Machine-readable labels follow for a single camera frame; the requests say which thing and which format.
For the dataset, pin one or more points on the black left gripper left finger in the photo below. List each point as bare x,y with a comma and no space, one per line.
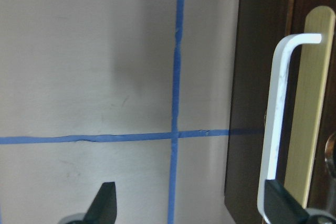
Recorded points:
103,209

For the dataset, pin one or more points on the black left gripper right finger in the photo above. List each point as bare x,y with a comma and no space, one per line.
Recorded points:
280,206

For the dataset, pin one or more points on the light wood drawer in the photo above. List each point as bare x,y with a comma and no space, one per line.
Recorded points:
311,84

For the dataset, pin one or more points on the dark wooden drawer cabinet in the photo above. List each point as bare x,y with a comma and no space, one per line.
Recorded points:
261,24

